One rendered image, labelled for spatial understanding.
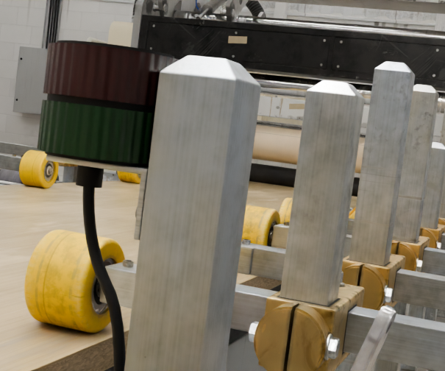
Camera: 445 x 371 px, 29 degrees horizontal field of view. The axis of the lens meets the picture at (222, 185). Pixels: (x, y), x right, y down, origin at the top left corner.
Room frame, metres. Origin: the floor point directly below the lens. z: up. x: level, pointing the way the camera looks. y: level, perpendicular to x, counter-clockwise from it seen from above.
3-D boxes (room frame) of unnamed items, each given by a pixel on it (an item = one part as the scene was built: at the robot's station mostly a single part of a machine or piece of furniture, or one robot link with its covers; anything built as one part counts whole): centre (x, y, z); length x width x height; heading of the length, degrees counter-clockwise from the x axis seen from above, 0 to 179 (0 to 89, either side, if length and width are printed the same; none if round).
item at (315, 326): (0.63, -0.08, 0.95); 0.14 x 0.06 x 0.05; 161
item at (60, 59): (0.39, 0.06, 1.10); 0.06 x 0.06 x 0.02
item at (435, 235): (1.34, -0.33, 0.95); 0.14 x 0.06 x 0.05; 161
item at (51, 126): (0.39, 0.06, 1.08); 0.06 x 0.06 x 0.02
